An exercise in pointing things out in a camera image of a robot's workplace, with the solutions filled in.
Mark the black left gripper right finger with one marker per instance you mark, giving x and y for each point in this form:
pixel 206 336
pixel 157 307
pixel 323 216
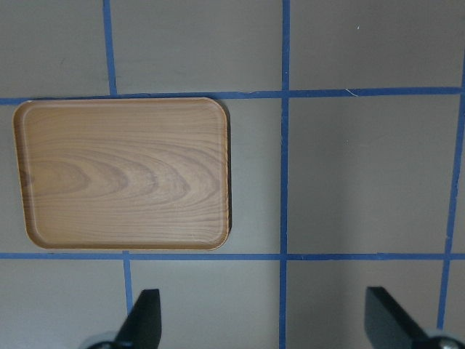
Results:
pixel 388 325

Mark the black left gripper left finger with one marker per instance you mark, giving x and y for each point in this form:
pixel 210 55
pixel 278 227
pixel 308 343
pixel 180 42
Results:
pixel 142 327

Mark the wooden tray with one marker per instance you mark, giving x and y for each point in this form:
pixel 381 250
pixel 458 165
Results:
pixel 124 174

